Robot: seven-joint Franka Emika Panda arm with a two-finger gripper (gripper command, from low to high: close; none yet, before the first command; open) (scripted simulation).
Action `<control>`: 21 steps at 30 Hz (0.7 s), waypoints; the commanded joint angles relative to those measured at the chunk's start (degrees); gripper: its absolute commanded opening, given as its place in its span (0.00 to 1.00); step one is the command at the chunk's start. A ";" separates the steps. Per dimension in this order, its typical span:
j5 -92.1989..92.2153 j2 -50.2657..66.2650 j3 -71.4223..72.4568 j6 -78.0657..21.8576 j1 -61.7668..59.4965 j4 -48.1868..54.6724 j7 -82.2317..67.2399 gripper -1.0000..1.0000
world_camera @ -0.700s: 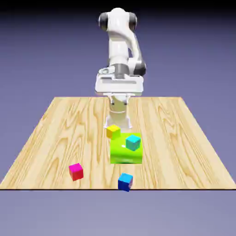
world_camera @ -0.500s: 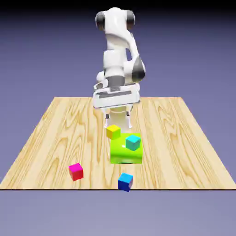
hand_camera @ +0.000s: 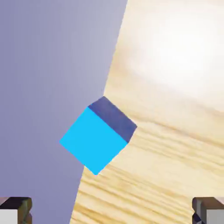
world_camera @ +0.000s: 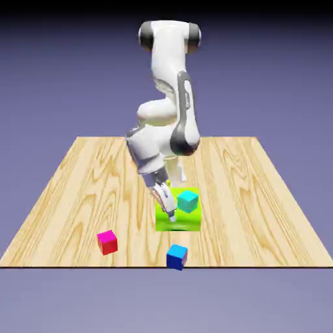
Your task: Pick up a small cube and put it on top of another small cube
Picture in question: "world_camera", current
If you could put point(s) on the small red cube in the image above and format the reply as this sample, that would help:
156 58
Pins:
107 242

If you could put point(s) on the large green box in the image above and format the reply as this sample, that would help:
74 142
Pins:
182 221

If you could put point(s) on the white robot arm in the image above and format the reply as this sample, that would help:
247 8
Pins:
166 78

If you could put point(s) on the small teal cube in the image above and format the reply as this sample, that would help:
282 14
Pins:
187 201

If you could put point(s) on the small blue cube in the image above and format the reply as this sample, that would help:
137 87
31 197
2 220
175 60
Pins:
177 257

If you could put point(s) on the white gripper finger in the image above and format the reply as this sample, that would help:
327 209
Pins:
172 217

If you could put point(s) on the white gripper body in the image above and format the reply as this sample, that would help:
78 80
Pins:
165 197

